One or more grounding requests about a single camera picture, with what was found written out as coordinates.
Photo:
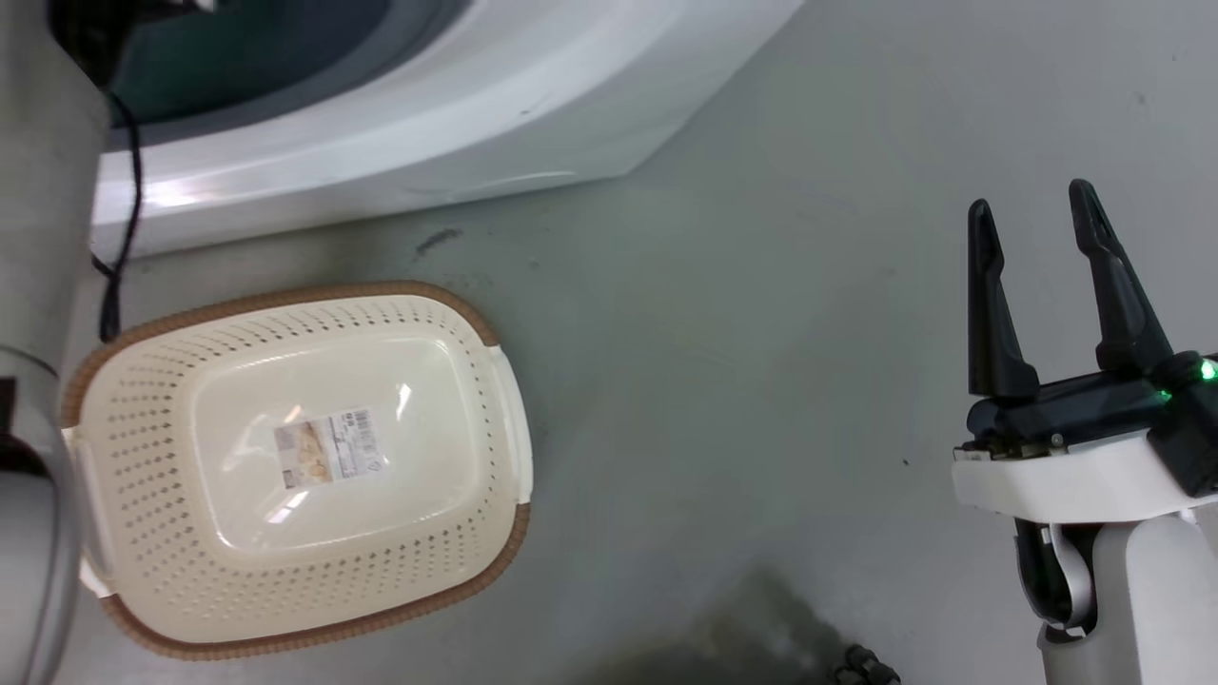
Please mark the grey washer door seal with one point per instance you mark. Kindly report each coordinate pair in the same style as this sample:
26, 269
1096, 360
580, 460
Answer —
409, 33

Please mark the cream perforated laundry basket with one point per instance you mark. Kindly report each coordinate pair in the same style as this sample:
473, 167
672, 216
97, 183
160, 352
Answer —
162, 447

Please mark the paper label sticker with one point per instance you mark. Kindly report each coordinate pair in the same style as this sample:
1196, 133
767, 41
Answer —
328, 447

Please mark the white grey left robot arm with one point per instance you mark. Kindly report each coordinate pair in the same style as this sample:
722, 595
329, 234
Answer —
43, 209

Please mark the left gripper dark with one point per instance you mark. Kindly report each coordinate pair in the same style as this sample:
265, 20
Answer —
90, 38

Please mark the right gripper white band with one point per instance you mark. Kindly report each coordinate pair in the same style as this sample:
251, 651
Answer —
1075, 476

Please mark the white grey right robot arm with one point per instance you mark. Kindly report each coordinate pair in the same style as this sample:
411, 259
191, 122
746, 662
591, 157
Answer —
1151, 609

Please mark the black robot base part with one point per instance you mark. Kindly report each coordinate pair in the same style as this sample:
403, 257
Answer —
866, 668

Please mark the white washing machine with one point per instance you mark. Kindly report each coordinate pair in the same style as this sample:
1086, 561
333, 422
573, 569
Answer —
495, 105

